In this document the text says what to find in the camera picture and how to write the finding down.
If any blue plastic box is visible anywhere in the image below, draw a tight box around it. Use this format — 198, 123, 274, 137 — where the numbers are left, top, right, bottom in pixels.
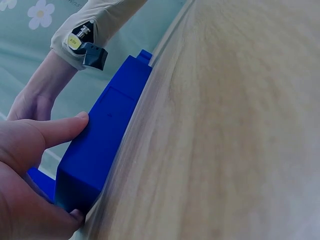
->
26, 49, 154, 214

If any person's right hand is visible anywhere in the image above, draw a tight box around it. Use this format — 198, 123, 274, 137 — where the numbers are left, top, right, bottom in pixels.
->
6, 48, 85, 123

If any black wrist band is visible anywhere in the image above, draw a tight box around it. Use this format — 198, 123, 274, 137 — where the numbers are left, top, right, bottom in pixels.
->
66, 21, 109, 72

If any person's left hand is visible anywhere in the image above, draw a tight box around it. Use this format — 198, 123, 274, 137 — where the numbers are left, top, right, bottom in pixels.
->
0, 111, 90, 240

